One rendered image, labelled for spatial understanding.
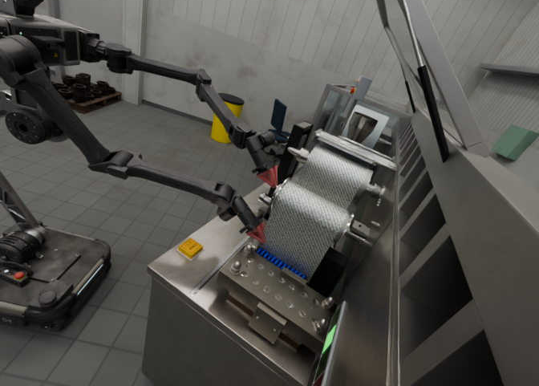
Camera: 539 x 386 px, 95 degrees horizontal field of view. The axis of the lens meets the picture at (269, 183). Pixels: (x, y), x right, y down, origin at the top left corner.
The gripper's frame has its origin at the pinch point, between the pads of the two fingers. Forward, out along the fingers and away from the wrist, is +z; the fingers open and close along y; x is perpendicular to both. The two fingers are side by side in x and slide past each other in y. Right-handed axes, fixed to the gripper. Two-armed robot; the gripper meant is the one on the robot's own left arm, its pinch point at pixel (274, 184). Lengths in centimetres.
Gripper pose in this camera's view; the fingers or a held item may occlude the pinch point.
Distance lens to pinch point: 94.9
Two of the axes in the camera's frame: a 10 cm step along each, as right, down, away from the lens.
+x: 7.7, -3.4, -5.4
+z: 4.6, 8.8, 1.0
